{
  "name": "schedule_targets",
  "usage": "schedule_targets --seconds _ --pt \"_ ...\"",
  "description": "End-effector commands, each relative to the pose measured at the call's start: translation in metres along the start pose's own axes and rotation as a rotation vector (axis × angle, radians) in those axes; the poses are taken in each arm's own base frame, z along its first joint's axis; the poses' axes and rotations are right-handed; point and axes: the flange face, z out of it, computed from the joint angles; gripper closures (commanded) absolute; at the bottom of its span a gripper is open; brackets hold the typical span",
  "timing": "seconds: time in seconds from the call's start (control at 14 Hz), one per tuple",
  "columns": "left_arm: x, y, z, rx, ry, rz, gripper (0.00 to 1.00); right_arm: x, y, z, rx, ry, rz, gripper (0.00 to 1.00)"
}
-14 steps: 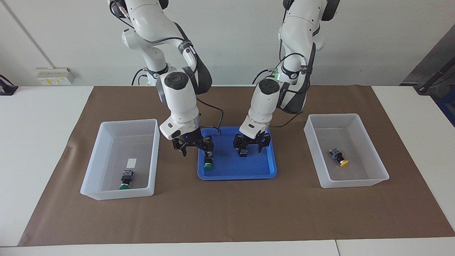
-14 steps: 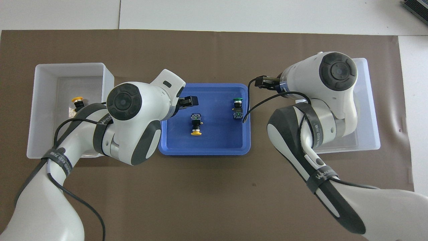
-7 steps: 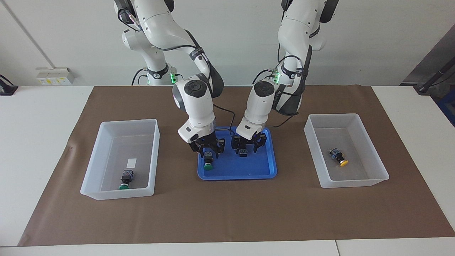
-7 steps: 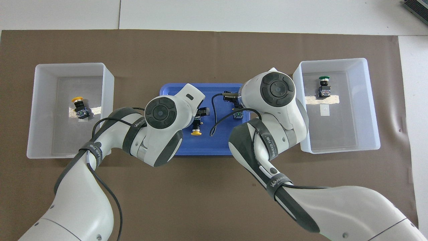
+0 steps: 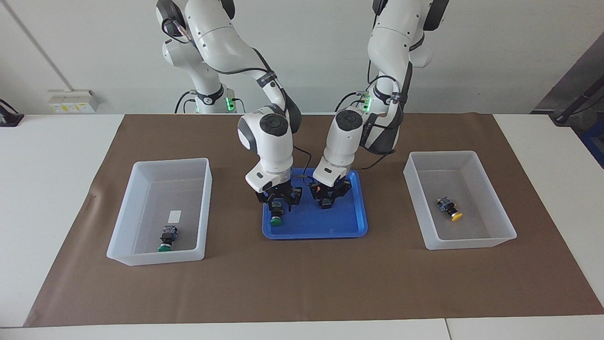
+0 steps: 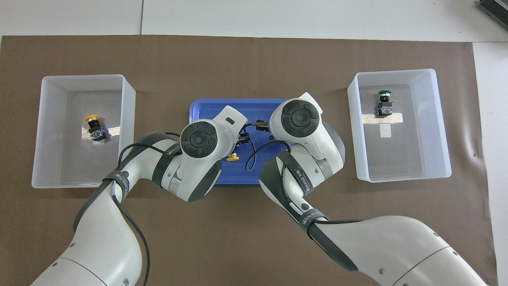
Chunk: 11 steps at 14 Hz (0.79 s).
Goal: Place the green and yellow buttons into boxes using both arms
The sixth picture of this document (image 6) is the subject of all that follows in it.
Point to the translucent white plastic box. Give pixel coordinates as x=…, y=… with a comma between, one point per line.
x=51, y=131
x=436, y=119

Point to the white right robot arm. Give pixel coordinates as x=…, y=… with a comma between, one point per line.
x=377, y=246

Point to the small white sticker label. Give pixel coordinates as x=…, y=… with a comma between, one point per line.
x=385, y=131

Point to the dark grey ribbed device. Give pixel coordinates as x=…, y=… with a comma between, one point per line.
x=496, y=8

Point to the yellow push button switch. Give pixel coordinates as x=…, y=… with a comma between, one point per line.
x=233, y=158
x=95, y=131

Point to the brown paper table mat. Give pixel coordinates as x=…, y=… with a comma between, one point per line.
x=238, y=59

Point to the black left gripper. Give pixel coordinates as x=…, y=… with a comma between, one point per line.
x=244, y=141

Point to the green push button switch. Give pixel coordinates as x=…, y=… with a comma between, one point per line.
x=385, y=107

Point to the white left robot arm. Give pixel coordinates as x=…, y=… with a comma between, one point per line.
x=99, y=238

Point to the blue plastic tray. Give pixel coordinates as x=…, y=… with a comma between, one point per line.
x=206, y=109

